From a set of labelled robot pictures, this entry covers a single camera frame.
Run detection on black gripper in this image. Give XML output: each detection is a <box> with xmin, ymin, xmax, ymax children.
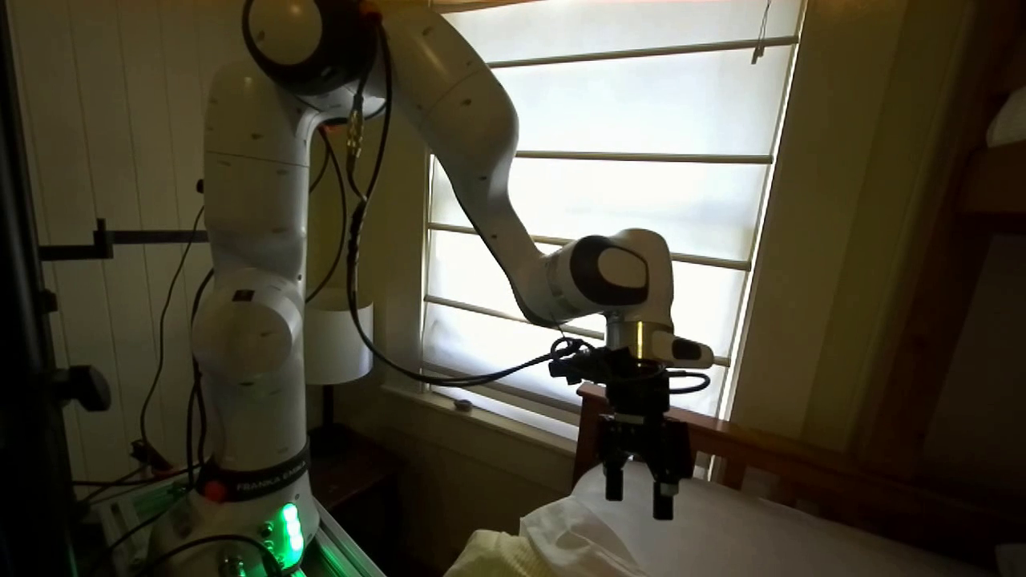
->
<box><xmin>592</xmin><ymin>369</ymin><xmax>699</xmax><ymax>527</ymax></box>

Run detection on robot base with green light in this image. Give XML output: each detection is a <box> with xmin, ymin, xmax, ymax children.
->
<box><xmin>75</xmin><ymin>470</ymin><xmax>388</xmax><ymax>577</ymax></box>

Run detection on mattress with white sheet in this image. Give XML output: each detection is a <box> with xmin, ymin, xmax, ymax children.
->
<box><xmin>515</xmin><ymin>459</ymin><xmax>1004</xmax><ymax>577</ymax></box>

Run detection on crumpled cream blanket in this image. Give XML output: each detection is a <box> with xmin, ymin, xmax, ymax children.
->
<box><xmin>443</xmin><ymin>527</ymin><xmax>563</xmax><ymax>577</ymax></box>

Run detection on dark wooden nightstand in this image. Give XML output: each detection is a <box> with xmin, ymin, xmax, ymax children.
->
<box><xmin>306</xmin><ymin>422</ymin><xmax>407</xmax><ymax>577</ymax></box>

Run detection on white roman window blind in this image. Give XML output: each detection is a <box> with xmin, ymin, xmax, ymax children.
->
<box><xmin>424</xmin><ymin>0</ymin><xmax>809</xmax><ymax>424</ymax></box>

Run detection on white lamp shade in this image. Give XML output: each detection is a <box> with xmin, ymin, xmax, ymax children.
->
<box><xmin>303</xmin><ymin>302</ymin><xmax>377</xmax><ymax>392</ymax></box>

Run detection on black round stand knob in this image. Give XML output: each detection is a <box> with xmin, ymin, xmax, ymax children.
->
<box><xmin>48</xmin><ymin>358</ymin><xmax>117</xmax><ymax>416</ymax></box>

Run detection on dark vertical stand pole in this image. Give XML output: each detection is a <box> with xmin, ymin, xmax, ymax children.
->
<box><xmin>0</xmin><ymin>0</ymin><xmax>80</xmax><ymax>577</ymax></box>

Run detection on dark wooden bunk bed frame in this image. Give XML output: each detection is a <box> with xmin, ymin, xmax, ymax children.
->
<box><xmin>571</xmin><ymin>0</ymin><xmax>1026</xmax><ymax>572</ymax></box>

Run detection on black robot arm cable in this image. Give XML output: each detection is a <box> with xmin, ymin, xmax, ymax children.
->
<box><xmin>337</xmin><ymin>30</ymin><xmax>714</xmax><ymax>400</ymax></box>

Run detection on thin black camera cable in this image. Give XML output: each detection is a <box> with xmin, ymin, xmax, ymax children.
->
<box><xmin>135</xmin><ymin>202</ymin><xmax>216</xmax><ymax>459</ymax></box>

